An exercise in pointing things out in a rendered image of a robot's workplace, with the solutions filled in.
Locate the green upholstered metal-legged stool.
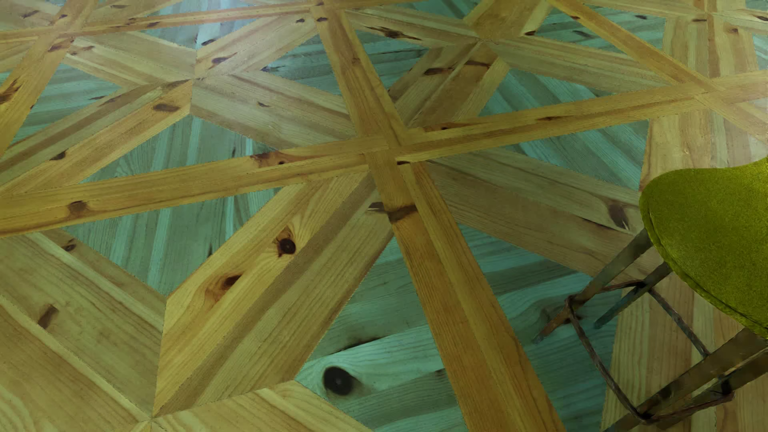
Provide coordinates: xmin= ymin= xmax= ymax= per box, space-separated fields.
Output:
xmin=533 ymin=157 xmax=768 ymax=432

